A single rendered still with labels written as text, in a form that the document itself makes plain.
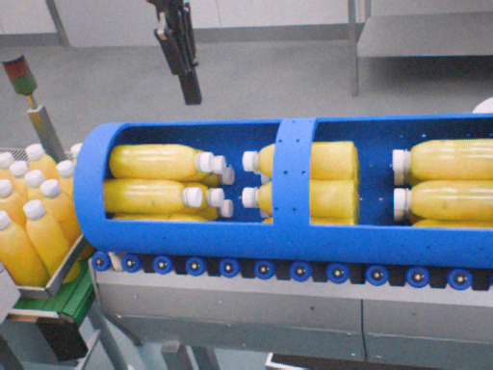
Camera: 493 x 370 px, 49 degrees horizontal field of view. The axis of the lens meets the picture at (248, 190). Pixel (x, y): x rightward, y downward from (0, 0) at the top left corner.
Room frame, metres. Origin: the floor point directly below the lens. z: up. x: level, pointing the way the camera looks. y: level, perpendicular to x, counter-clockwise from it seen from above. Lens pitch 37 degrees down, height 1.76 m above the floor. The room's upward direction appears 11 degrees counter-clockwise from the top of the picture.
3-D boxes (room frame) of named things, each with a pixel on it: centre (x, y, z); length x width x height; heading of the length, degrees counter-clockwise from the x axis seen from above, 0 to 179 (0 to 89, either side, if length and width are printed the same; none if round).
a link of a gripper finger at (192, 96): (0.91, 0.07, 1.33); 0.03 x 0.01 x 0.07; 71
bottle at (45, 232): (0.96, 0.46, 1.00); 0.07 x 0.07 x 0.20
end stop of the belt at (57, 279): (1.03, 0.39, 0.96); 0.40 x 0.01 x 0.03; 161
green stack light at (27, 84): (1.47, 0.56, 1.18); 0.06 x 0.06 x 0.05
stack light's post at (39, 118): (1.47, 0.56, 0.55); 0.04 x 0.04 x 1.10; 71
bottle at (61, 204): (1.03, 0.44, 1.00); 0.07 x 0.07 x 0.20
